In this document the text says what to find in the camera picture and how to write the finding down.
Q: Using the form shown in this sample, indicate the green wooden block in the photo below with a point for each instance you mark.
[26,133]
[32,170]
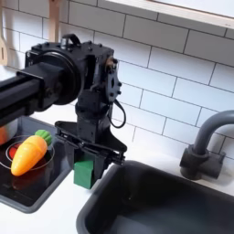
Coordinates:
[83,175]

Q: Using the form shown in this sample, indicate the orange toy carrot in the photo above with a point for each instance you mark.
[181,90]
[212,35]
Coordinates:
[29,154]

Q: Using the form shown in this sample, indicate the black toy stove top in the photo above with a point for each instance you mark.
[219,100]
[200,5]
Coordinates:
[36,192]

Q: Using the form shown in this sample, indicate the dark grey sink basin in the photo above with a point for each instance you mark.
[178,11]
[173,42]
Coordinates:
[158,204]

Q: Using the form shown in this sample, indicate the dark grey tap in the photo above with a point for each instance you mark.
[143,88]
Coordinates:
[198,161]

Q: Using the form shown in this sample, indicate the wooden slotted spatula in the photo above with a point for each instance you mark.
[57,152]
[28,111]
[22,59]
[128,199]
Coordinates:
[3,53]

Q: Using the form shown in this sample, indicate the wooden shelf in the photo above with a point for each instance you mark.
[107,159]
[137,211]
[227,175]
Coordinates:
[170,10]

